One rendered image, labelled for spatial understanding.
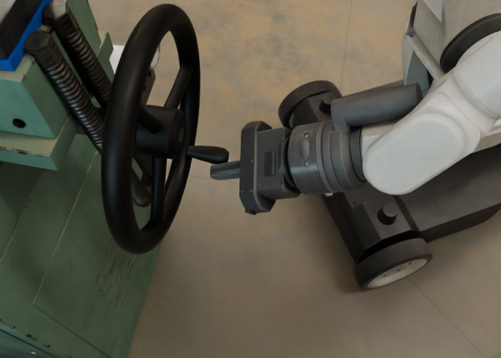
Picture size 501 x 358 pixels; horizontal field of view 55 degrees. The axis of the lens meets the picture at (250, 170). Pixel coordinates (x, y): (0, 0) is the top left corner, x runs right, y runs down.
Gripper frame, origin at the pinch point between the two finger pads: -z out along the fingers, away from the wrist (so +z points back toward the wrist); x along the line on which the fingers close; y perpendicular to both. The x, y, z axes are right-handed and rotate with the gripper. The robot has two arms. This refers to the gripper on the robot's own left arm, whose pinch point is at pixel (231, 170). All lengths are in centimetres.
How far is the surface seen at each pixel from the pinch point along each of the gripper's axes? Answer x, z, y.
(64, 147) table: -2.0, -6.4, 22.1
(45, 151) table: -3.1, -6.1, 24.5
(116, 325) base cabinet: -23, -48, -27
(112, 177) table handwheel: -6.7, 3.1, 23.6
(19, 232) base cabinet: -9.4, -22.3, 15.6
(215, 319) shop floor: -22, -41, -54
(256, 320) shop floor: -22, -31, -60
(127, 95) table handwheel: 0.2, 5.6, 25.1
